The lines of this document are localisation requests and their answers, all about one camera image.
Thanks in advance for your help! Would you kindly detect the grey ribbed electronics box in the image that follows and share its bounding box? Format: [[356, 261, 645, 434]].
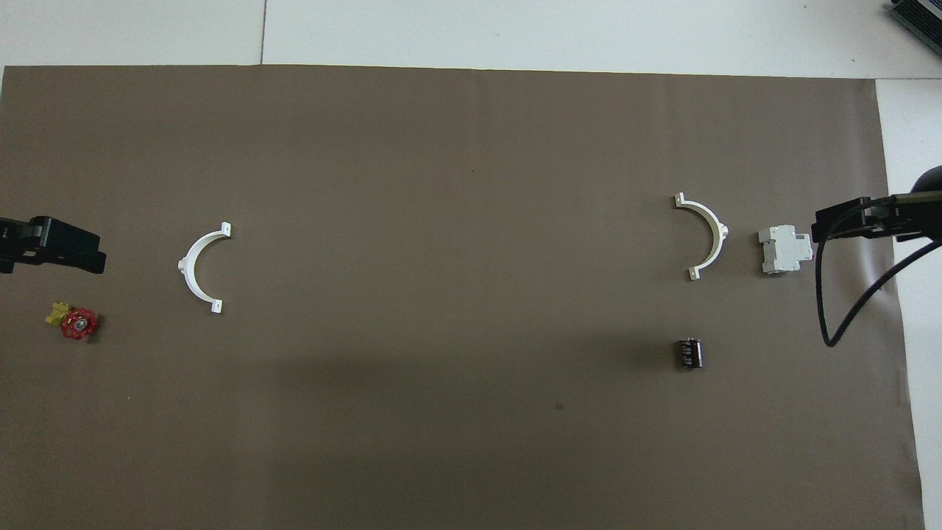
[[887, 0, 942, 47]]

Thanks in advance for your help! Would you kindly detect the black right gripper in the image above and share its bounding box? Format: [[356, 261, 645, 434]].
[[813, 191, 942, 244]]

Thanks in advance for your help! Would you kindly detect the brown paper table mat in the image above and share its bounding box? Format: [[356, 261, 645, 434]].
[[0, 65, 927, 530]]

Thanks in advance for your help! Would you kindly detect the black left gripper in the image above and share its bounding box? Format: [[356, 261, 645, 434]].
[[0, 216, 108, 275]]

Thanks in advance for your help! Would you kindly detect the white circuit breaker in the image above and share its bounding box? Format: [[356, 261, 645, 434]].
[[758, 225, 815, 276]]

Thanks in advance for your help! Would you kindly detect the red handwheel brass valve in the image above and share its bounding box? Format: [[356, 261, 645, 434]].
[[45, 300, 99, 341]]

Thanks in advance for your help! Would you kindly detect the white half pipe clamp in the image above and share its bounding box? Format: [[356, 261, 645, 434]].
[[673, 192, 730, 281], [177, 222, 233, 315]]

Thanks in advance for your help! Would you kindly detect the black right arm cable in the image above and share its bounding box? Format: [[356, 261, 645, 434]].
[[812, 194, 942, 349]]

